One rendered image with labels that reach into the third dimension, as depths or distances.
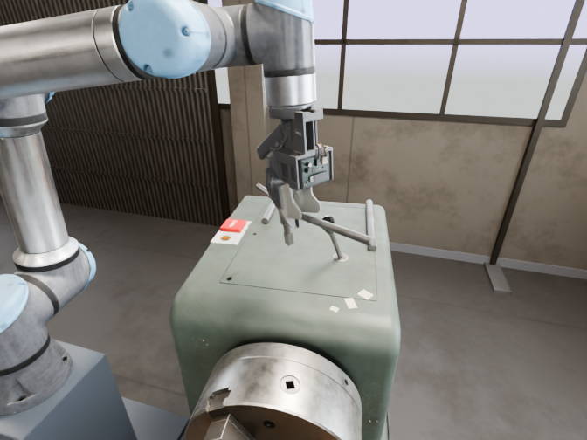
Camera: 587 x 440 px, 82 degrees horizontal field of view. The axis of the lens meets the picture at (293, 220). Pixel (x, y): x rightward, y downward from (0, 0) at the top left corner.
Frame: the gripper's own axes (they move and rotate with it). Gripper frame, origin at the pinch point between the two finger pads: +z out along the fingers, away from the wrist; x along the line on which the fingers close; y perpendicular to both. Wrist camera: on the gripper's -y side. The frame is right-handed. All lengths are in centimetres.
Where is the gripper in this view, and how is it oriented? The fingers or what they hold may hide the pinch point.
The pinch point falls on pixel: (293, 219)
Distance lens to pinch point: 61.0
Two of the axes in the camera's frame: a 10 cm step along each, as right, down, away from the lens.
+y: 5.8, 3.2, -7.5
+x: 8.1, -3.1, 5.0
